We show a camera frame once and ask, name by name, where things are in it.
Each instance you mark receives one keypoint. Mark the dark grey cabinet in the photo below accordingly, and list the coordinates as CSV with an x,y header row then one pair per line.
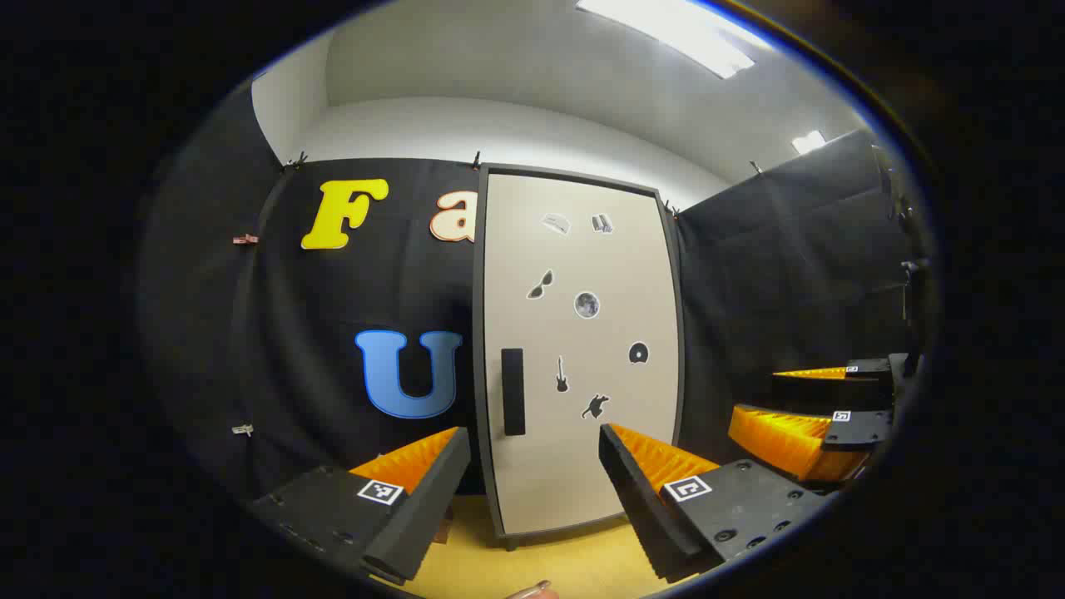
x,y
478,349

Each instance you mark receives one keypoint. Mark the white cloth clip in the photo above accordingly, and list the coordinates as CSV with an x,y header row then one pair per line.
x,y
242,429

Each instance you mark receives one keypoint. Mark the small ceiling light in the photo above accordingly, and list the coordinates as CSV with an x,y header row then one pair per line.
x,y
809,142

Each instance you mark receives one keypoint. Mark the black backdrop cloth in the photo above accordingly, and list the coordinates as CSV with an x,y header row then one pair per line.
x,y
333,333

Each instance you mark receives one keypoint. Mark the long ceiling light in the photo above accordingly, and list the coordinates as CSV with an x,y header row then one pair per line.
x,y
674,33

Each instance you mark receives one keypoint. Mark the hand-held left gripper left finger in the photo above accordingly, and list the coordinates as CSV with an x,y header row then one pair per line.
x,y
433,491

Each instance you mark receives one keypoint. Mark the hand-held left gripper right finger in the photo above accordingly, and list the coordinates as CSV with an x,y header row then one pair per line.
x,y
636,491

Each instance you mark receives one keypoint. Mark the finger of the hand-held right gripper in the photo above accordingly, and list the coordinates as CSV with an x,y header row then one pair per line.
x,y
782,441
824,393

